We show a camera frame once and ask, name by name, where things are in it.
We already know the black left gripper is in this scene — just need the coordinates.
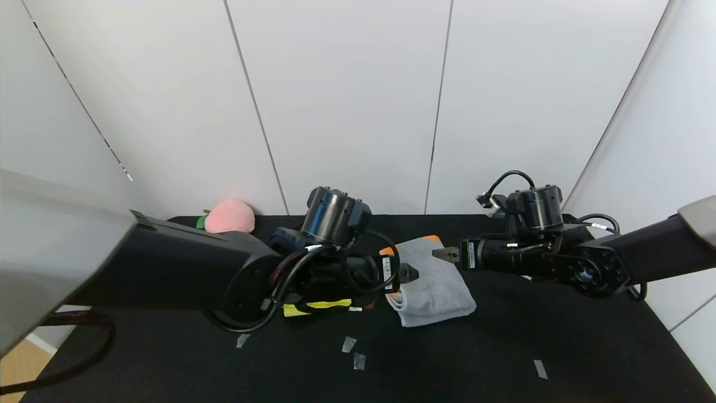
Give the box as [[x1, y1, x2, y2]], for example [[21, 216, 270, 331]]
[[347, 255, 420, 293]]

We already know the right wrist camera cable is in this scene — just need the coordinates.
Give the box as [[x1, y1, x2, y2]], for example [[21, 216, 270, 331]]
[[484, 170, 536, 199]]

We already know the grey towel orange white pattern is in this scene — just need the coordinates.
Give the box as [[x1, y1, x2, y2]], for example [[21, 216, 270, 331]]
[[379, 235, 477, 327]]

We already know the yellow microfibre towel black edging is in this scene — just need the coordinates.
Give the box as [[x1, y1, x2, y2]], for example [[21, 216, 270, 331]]
[[282, 298, 353, 318]]

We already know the left gripper motor cable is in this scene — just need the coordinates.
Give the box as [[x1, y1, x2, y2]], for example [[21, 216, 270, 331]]
[[204, 229, 402, 334]]

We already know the pink plush peach toy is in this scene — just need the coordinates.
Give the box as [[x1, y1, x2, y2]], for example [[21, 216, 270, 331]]
[[196, 198, 256, 234]]

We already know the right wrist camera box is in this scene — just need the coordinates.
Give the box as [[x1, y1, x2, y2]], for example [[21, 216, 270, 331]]
[[475, 193, 507, 219]]

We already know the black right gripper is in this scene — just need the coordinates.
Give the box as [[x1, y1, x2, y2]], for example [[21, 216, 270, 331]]
[[432, 237, 524, 271]]

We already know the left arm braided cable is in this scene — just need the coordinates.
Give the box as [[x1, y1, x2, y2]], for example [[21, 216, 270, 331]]
[[0, 312, 116, 395]]

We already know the right gripper motor cable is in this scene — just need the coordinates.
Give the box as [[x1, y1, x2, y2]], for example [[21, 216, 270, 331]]
[[576, 213, 621, 236]]

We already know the gripper motor cable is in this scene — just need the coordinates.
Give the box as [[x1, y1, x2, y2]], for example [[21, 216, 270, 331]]
[[204, 229, 402, 334], [576, 213, 621, 236]]

